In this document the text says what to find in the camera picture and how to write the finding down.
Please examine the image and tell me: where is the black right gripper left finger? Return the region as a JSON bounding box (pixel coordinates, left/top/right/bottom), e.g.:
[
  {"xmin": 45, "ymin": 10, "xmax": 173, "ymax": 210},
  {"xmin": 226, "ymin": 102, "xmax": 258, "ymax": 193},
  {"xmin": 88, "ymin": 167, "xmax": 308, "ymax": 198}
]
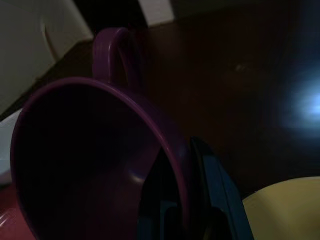
[{"xmin": 137, "ymin": 159, "xmax": 187, "ymax": 240}]

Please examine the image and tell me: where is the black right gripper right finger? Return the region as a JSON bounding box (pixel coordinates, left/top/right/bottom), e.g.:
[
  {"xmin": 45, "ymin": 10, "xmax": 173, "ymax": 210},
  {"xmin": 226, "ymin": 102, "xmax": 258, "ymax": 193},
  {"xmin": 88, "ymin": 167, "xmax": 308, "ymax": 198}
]
[{"xmin": 189, "ymin": 136, "xmax": 252, "ymax": 240}]

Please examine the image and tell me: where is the purple plastic mug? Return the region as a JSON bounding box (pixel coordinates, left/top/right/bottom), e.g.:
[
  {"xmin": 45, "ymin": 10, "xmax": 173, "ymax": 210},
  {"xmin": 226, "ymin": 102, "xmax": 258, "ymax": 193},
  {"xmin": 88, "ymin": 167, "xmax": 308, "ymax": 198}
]
[{"xmin": 9, "ymin": 26, "xmax": 193, "ymax": 240}]

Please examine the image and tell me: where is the yellow plastic plate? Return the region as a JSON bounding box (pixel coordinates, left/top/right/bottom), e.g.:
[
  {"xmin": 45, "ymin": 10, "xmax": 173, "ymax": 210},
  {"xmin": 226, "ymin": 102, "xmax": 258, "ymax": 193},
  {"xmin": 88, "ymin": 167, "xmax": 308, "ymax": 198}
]
[{"xmin": 241, "ymin": 175, "xmax": 320, "ymax": 240}]

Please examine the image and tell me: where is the pink plastic plate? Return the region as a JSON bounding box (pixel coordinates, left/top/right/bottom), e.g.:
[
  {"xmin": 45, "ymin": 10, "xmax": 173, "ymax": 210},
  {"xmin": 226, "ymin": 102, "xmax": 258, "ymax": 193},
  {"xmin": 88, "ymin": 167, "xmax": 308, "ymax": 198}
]
[{"xmin": 0, "ymin": 183, "xmax": 30, "ymax": 240}]

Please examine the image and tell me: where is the white cabinet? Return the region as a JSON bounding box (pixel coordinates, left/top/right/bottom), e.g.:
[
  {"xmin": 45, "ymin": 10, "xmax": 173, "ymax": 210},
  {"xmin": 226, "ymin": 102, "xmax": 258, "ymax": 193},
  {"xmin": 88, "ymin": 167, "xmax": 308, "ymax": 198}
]
[{"xmin": 0, "ymin": 0, "xmax": 95, "ymax": 115}]

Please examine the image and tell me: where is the white post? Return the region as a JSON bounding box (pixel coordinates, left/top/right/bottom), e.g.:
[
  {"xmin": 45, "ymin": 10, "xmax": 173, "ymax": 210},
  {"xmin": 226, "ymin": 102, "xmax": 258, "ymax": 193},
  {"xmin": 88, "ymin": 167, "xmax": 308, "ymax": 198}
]
[{"xmin": 138, "ymin": 0, "xmax": 175, "ymax": 28}]

